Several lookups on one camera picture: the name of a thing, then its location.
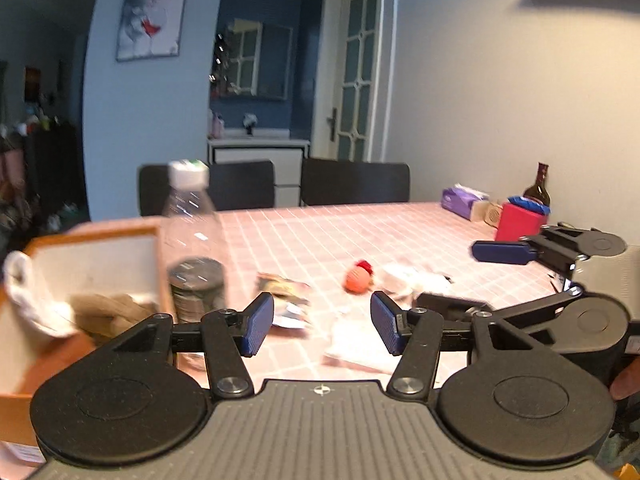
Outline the person's right hand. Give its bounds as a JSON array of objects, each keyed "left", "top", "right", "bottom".
[{"left": 610, "top": 356, "right": 640, "bottom": 401}]

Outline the right black chair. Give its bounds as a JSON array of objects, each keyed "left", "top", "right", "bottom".
[{"left": 300, "top": 158, "right": 410, "bottom": 206}]

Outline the framed wall painting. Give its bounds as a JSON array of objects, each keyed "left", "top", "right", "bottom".
[{"left": 115, "top": 0, "right": 186, "bottom": 63}]

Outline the left black chair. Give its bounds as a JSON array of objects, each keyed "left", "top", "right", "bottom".
[{"left": 137, "top": 160, "right": 276, "bottom": 217}]

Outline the white cloth in box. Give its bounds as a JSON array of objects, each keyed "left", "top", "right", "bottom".
[{"left": 3, "top": 252, "right": 77, "bottom": 338}]

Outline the pink checked tablecloth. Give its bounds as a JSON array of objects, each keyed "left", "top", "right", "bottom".
[{"left": 0, "top": 200, "right": 572, "bottom": 480}]

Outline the orange cardboard box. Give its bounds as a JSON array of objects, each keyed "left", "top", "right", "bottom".
[{"left": 1, "top": 223, "right": 174, "bottom": 446}]

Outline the white ribbon-tied wrapped bundle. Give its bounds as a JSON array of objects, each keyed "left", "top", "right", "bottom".
[{"left": 374, "top": 261, "right": 451, "bottom": 297}]

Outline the white mesh drawstring pouch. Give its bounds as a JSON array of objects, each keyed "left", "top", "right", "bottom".
[{"left": 322, "top": 310, "right": 399, "bottom": 375}]

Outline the wall mirror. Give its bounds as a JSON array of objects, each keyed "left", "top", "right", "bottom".
[{"left": 220, "top": 18, "right": 293, "bottom": 101}]

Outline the white cabinet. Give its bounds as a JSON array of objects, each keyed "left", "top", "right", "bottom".
[{"left": 206, "top": 134, "right": 312, "bottom": 209}]

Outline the dark glass bottle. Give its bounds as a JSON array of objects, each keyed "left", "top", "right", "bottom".
[{"left": 523, "top": 162, "right": 551, "bottom": 207}]

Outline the blue item on red container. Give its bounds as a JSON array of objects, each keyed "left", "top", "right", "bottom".
[{"left": 508, "top": 196, "right": 550, "bottom": 216}]

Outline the white glass-panel door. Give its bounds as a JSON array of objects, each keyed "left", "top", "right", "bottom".
[{"left": 328, "top": 0, "right": 378, "bottom": 162}]

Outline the brown cloth in box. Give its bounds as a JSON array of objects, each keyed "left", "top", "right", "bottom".
[{"left": 68, "top": 294, "right": 157, "bottom": 344}]

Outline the yellow pink snack packet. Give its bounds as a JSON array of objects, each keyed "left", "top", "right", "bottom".
[{"left": 256, "top": 272, "right": 312, "bottom": 330}]

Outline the purple tissue pack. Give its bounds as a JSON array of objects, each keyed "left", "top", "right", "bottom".
[{"left": 440, "top": 184, "right": 490, "bottom": 222}]

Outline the red container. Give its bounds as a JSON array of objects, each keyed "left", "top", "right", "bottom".
[{"left": 495, "top": 203, "right": 548, "bottom": 242}]

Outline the orange crochet ball toy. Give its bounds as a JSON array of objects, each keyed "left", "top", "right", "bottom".
[{"left": 343, "top": 260, "right": 373, "bottom": 295}]

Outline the black chair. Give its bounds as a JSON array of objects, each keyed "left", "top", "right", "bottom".
[
  {"left": 137, "top": 160, "right": 276, "bottom": 217},
  {"left": 300, "top": 158, "right": 410, "bottom": 206}
]

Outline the clear plastic water bottle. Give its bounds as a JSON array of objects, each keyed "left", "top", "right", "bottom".
[{"left": 162, "top": 159, "right": 228, "bottom": 323}]

